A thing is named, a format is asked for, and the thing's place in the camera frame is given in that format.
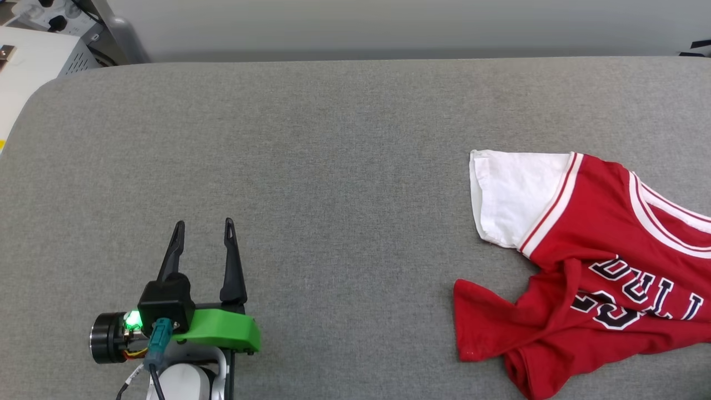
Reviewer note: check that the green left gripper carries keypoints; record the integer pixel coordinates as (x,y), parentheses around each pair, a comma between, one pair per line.
(222,330)

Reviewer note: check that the red white basketball jersey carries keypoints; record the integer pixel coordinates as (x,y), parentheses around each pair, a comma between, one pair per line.
(589,278)

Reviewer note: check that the white equipment box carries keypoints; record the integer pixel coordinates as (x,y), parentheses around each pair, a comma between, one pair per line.
(33,66)

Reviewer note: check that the white power strip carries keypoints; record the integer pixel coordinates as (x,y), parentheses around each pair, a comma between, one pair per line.
(55,16)

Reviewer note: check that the white partition panel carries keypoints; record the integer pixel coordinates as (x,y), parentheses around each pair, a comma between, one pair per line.
(389,25)

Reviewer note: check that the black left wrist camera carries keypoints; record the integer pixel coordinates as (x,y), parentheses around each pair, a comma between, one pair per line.
(166,303)

